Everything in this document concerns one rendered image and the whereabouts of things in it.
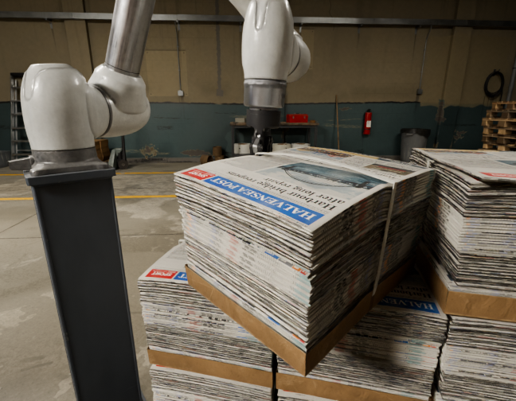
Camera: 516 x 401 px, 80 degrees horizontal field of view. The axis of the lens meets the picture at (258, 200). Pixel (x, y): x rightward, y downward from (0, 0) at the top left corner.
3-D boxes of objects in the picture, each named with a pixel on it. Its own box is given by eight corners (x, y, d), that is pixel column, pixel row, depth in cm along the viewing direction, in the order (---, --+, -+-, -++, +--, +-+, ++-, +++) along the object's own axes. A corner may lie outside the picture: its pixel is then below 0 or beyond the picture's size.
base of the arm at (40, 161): (9, 168, 88) (5, 148, 86) (95, 160, 101) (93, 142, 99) (10, 178, 74) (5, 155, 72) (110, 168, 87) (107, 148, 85)
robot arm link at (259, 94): (290, 83, 69) (287, 110, 71) (250, 81, 71) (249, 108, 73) (283, 79, 61) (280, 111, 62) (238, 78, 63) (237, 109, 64)
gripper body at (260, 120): (276, 110, 63) (274, 155, 66) (283, 109, 71) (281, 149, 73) (241, 107, 64) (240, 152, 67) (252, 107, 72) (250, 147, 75)
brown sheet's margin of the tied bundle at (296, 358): (247, 251, 70) (246, 234, 68) (365, 315, 51) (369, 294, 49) (185, 283, 60) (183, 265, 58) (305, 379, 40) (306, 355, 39)
